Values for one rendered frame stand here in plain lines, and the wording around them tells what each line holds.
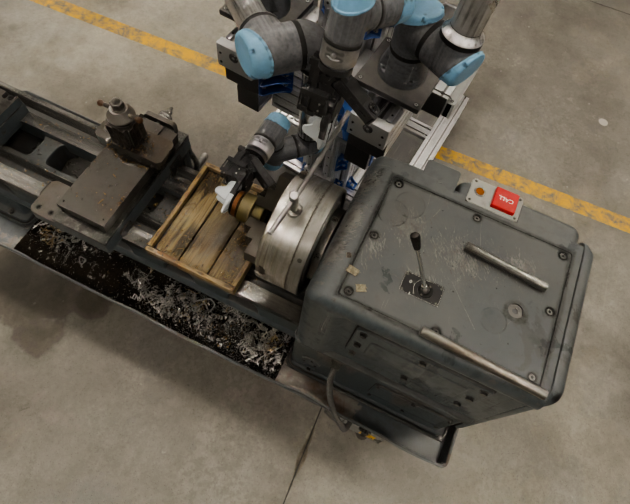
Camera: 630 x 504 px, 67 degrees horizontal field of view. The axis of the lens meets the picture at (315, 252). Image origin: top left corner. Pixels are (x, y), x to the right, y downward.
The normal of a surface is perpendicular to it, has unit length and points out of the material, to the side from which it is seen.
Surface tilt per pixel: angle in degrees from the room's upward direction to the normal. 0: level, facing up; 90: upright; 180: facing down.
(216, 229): 0
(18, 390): 0
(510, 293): 0
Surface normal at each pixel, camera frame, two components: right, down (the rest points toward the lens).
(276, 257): -0.30, 0.43
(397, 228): 0.09, -0.43
